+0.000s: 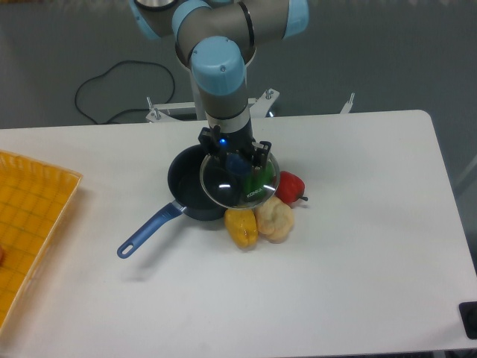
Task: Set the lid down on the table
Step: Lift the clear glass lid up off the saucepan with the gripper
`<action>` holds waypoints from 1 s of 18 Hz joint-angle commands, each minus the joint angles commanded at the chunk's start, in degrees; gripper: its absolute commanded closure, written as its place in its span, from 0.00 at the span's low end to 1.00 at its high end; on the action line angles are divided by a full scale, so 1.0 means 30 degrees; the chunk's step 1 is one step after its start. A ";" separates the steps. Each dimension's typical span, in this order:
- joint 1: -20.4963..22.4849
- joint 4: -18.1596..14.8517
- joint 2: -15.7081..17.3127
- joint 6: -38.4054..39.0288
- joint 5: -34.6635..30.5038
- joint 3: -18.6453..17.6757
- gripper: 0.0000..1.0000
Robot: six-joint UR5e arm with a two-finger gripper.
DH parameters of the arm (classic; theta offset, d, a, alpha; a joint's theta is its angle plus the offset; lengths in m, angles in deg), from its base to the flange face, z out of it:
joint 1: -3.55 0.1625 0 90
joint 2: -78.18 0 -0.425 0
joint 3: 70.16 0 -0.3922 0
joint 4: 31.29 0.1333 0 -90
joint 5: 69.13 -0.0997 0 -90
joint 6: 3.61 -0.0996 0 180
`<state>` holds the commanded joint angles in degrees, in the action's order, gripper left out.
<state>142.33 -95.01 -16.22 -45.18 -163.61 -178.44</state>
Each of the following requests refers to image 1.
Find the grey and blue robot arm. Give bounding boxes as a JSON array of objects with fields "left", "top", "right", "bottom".
[{"left": 130, "top": 1, "right": 309, "bottom": 168}]

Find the white metal robot base frame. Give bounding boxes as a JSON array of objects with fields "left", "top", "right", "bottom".
[{"left": 145, "top": 87, "right": 356, "bottom": 123}]

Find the green bell pepper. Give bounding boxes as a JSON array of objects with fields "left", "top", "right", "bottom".
[{"left": 243, "top": 163, "right": 275, "bottom": 202}]

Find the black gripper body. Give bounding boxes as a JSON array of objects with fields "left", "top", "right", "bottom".
[{"left": 207, "top": 116, "right": 254, "bottom": 157}]

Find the dark blue saucepan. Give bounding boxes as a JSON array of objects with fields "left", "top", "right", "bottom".
[{"left": 117, "top": 145, "right": 226, "bottom": 259}]

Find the black cable on floor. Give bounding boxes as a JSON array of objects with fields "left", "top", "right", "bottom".
[{"left": 74, "top": 60, "right": 176, "bottom": 125}]

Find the yellow bell pepper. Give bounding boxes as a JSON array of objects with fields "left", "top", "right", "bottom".
[{"left": 224, "top": 209, "right": 259, "bottom": 249}]

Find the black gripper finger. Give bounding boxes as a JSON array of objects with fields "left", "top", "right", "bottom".
[
  {"left": 198, "top": 126, "right": 221, "bottom": 157},
  {"left": 251, "top": 141, "right": 271, "bottom": 170}
]

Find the yellow plastic basket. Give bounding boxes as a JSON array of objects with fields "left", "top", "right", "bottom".
[{"left": 1, "top": 150, "right": 83, "bottom": 330}]

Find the glass lid with blue knob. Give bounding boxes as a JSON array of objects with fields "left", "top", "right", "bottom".
[{"left": 200, "top": 152, "right": 280, "bottom": 210}]

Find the beige bread roll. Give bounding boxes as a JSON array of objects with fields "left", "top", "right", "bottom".
[{"left": 255, "top": 196, "right": 294, "bottom": 243}]

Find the red bell pepper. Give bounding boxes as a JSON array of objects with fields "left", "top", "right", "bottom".
[{"left": 275, "top": 171, "right": 308, "bottom": 204}]

